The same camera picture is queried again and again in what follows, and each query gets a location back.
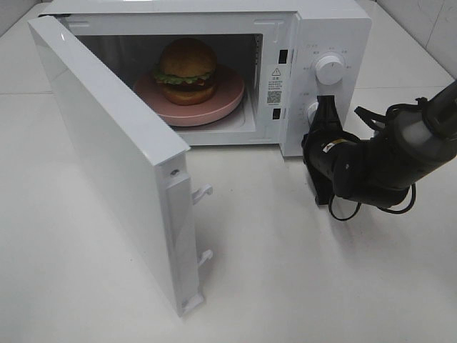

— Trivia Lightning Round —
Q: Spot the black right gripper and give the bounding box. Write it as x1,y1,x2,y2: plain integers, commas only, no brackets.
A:
302,95,361,205

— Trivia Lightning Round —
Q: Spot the white timer knob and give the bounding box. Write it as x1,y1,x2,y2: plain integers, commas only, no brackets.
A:
306,101,318,125

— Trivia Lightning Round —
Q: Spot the pink plate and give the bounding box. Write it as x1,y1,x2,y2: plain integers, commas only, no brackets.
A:
134,65,245,126

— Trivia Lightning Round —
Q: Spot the burger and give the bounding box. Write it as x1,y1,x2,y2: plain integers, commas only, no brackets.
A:
151,38,217,106

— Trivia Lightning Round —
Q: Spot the white microwave door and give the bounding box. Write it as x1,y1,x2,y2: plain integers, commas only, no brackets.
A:
29,16,213,315

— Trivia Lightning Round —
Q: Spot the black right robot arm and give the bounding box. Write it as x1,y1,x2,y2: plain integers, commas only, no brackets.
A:
302,83,456,209

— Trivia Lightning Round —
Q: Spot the upper white power knob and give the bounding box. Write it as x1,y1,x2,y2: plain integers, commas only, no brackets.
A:
314,53,346,86

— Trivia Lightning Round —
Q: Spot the warning label sticker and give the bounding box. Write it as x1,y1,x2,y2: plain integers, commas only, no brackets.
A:
266,64,286,106

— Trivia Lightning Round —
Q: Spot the white microwave oven body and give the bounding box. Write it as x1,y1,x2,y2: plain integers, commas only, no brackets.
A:
37,1,371,156

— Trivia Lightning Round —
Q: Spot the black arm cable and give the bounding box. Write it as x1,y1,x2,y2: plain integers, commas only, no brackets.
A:
326,184,417,221

